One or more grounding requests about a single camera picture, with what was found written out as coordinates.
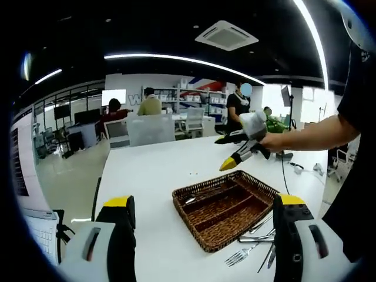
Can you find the shelving rack with white boxes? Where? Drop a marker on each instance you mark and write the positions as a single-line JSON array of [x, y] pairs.
[[196, 98]]

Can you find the ceiling air conditioner vent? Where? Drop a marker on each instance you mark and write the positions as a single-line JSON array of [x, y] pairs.
[[226, 34]]

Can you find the silver table knife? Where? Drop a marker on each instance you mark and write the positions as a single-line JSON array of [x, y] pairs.
[[268, 257]]

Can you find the person's right hand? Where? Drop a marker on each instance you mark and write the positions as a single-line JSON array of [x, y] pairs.
[[274, 142]]

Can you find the silver fork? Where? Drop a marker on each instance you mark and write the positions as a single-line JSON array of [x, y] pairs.
[[239, 256], [263, 224]]

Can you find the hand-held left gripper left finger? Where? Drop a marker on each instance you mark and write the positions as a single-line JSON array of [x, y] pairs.
[[88, 252]]

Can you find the black desk monitors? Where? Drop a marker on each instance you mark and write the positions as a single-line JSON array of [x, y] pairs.
[[88, 115]]

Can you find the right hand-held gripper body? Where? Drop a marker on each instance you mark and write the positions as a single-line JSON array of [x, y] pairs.
[[254, 124]]

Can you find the black television on stand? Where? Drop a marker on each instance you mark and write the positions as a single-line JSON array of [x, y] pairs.
[[61, 111]]

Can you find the white neck-worn device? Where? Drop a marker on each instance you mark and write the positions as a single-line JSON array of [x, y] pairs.
[[242, 100]]

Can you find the green potted plant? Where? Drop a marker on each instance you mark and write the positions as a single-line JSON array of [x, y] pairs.
[[277, 122]]

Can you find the grey plastic object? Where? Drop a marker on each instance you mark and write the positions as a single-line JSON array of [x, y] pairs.
[[285, 155]]

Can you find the short ceiling light strip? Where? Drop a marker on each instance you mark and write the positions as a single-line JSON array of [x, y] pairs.
[[48, 76]]

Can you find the small black white device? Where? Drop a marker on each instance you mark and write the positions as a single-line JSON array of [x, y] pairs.
[[296, 167]]

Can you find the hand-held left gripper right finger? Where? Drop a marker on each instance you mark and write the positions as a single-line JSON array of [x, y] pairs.
[[305, 252]]

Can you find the operator person in black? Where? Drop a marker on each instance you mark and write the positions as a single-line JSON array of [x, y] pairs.
[[358, 191]]

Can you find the white chest-worn device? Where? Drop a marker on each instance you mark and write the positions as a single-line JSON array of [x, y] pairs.
[[351, 23]]

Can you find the white wall screen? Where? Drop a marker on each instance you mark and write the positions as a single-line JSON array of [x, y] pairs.
[[114, 97]]

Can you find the white mesh office chair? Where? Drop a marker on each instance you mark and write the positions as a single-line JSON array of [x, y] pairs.
[[151, 129]]

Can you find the brown wicker cutlery storage tray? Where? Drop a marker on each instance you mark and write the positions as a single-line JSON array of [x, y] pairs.
[[223, 223]]

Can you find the white plastic chair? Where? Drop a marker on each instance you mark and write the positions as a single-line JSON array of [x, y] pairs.
[[117, 132]]

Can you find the long ceiling light strip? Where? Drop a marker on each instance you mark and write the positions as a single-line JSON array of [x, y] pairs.
[[315, 35]]

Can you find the curved ceiling light strip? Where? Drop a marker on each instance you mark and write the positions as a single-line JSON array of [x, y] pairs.
[[182, 58]]

